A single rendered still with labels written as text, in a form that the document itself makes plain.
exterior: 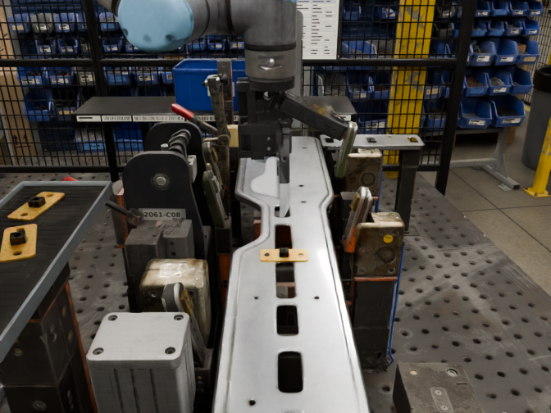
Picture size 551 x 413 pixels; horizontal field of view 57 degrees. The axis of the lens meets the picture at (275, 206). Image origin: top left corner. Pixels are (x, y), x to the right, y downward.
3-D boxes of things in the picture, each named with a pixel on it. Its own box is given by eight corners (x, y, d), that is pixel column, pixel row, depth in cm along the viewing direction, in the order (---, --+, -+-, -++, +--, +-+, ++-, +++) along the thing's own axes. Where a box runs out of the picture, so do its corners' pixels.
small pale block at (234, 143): (242, 247, 150) (238, 129, 133) (230, 247, 150) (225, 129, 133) (243, 241, 153) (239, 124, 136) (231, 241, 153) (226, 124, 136)
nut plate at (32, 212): (32, 221, 67) (29, 213, 66) (6, 219, 67) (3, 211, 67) (66, 195, 74) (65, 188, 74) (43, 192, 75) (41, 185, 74)
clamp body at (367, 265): (397, 376, 104) (418, 229, 89) (338, 376, 104) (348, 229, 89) (388, 345, 112) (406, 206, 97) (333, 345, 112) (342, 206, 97)
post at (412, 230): (420, 236, 156) (433, 147, 143) (384, 236, 155) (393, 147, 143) (414, 226, 161) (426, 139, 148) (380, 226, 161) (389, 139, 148)
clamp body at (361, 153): (379, 279, 135) (392, 157, 120) (334, 279, 135) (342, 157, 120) (372, 260, 143) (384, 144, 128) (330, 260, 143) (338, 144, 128)
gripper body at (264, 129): (241, 146, 84) (238, 72, 79) (293, 145, 84) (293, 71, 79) (239, 163, 77) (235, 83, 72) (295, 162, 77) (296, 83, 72)
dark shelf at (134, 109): (357, 122, 160) (357, 113, 159) (71, 123, 159) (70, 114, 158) (347, 104, 180) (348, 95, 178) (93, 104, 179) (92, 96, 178)
